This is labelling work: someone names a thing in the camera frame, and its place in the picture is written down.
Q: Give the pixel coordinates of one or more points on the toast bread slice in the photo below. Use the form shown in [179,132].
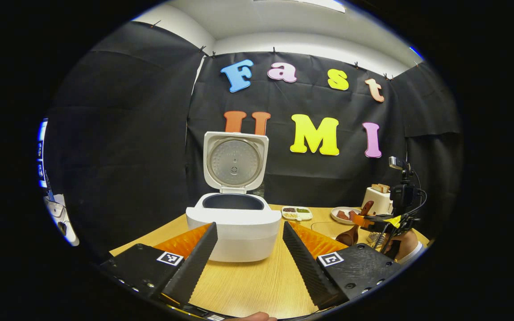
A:
[375,188]
[384,187]

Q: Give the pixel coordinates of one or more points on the white box of rice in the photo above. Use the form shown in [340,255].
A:
[328,229]

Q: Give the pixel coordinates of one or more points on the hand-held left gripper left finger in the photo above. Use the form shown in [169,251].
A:
[192,267]

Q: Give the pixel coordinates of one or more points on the computer monitor screen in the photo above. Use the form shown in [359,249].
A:
[42,151]

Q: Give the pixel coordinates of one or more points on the white divided grain dish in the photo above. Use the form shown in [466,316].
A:
[297,213]

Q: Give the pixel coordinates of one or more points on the white toaster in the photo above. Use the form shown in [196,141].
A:
[375,203]

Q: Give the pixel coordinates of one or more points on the white round plate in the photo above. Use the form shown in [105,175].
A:
[335,219]

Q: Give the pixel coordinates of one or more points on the black backdrop cloth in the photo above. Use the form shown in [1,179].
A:
[118,147]

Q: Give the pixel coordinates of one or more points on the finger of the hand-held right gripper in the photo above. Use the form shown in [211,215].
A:
[375,223]

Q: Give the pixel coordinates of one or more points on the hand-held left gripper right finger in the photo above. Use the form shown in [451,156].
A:
[308,272]

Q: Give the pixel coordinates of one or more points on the brown meat piece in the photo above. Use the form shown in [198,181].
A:
[342,216]

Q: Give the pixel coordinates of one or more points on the brown wooden spoon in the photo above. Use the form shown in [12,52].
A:
[348,236]

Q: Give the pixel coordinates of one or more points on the white rice cooker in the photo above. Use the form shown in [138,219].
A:
[239,240]

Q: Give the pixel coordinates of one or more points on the white desktop device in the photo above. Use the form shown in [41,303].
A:
[60,218]

